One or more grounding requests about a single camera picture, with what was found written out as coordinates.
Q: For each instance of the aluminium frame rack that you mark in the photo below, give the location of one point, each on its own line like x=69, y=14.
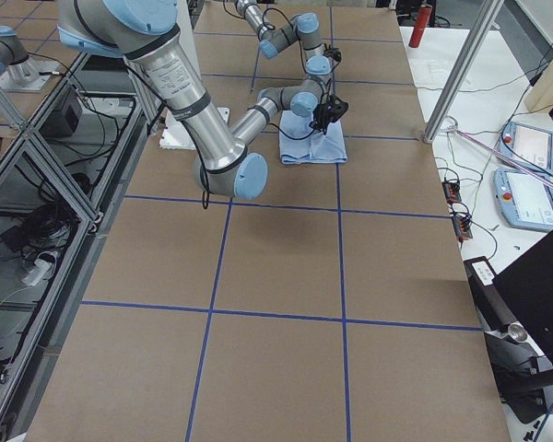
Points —
x=66, y=152

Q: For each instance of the far teach pendant tablet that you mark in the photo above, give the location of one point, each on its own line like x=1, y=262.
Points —
x=528, y=146

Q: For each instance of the aluminium frame post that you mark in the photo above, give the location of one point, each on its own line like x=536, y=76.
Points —
x=473, y=42

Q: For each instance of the near teach pendant tablet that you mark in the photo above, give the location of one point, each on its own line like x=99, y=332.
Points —
x=524, y=201

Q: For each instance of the teach pendant tablet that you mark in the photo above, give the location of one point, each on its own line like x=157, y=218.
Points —
x=524, y=201
x=528, y=146

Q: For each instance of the orange terminal board near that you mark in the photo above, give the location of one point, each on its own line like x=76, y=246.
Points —
x=462, y=226

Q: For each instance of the red cylinder bottle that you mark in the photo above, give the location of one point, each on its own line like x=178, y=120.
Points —
x=422, y=22

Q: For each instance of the light blue t-shirt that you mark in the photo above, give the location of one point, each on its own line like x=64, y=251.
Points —
x=299, y=145

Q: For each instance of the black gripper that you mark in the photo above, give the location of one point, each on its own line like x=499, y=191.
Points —
x=322, y=115

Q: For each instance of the orange terminal board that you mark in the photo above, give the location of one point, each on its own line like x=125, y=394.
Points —
x=451, y=190
x=462, y=226

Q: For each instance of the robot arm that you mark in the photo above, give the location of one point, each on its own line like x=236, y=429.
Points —
x=302, y=29
x=147, y=33

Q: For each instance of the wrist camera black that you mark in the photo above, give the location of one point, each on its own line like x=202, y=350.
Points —
x=332, y=53
x=334, y=109

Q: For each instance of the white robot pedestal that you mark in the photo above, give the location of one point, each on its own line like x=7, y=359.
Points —
x=175, y=134

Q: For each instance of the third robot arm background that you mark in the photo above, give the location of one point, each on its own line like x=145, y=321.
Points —
x=19, y=70

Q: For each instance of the orange terminal board far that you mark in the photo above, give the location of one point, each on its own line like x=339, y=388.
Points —
x=451, y=190

